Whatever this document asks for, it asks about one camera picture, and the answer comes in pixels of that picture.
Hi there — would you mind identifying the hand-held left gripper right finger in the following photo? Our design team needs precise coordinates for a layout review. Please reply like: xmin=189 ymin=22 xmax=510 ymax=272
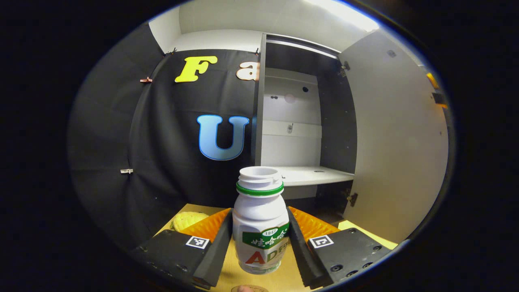
xmin=286 ymin=206 xmax=393 ymax=289

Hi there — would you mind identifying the white bottle with green label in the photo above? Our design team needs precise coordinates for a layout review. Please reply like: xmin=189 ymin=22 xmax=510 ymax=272
xmin=232 ymin=166 xmax=291 ymax=275

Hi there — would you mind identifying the white cabinet shelf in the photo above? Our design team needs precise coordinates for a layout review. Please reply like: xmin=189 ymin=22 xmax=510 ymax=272
xmin=264 ymin=165 xmax=355 ymax=187

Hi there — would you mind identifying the black backdrop cloth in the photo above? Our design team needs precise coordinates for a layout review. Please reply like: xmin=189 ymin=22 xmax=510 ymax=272
xmin=67 ymin=22 xmax=260 ymax=252

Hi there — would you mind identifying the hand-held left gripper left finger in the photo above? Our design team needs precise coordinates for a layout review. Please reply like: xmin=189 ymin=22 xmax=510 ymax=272
xmin=130 ymin=208 xmax=234 ymax=289

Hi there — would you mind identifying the beige cabinet door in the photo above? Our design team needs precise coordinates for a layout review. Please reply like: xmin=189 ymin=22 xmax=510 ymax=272
xmin=339 ymin=28 xmax=450 ymax=244

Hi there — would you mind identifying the yellow toy bread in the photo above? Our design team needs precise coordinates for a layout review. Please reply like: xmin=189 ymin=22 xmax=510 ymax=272
xmin=172 ymin=211 xmax=210 ymax=233

